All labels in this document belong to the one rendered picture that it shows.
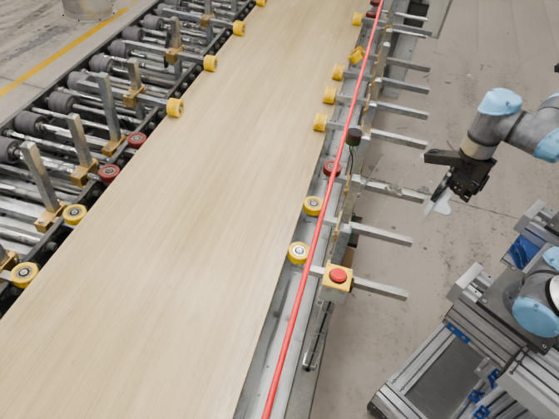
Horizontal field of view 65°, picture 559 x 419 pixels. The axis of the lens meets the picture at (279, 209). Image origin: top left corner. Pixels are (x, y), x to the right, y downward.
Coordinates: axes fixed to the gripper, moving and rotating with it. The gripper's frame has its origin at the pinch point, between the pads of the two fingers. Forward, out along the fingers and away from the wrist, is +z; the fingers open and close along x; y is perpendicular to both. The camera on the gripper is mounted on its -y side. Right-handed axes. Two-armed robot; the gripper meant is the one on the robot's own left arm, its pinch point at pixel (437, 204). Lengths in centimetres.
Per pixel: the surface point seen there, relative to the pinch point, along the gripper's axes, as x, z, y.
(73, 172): -57, 45, -121
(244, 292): -41, 42, -31
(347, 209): 8.5, 34.0, -31.5
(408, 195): 46, 46, -26
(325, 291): -37.0, 12.5, -4.8
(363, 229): 17, 47, -27
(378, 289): 0.7, 49.2, -5.2
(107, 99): -32, 26, -133
